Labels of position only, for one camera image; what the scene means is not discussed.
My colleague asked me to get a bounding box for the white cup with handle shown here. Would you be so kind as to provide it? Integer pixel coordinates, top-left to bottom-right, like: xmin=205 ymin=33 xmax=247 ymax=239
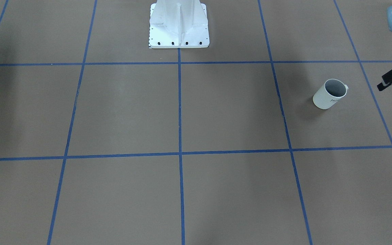
xmin=312 ymin=79 xmax=349 ymax=110

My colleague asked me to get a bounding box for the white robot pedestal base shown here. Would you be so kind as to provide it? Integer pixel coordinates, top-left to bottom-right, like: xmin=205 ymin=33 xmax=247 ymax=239
xmin=148 ymin=0 xmax=210 ymax=49

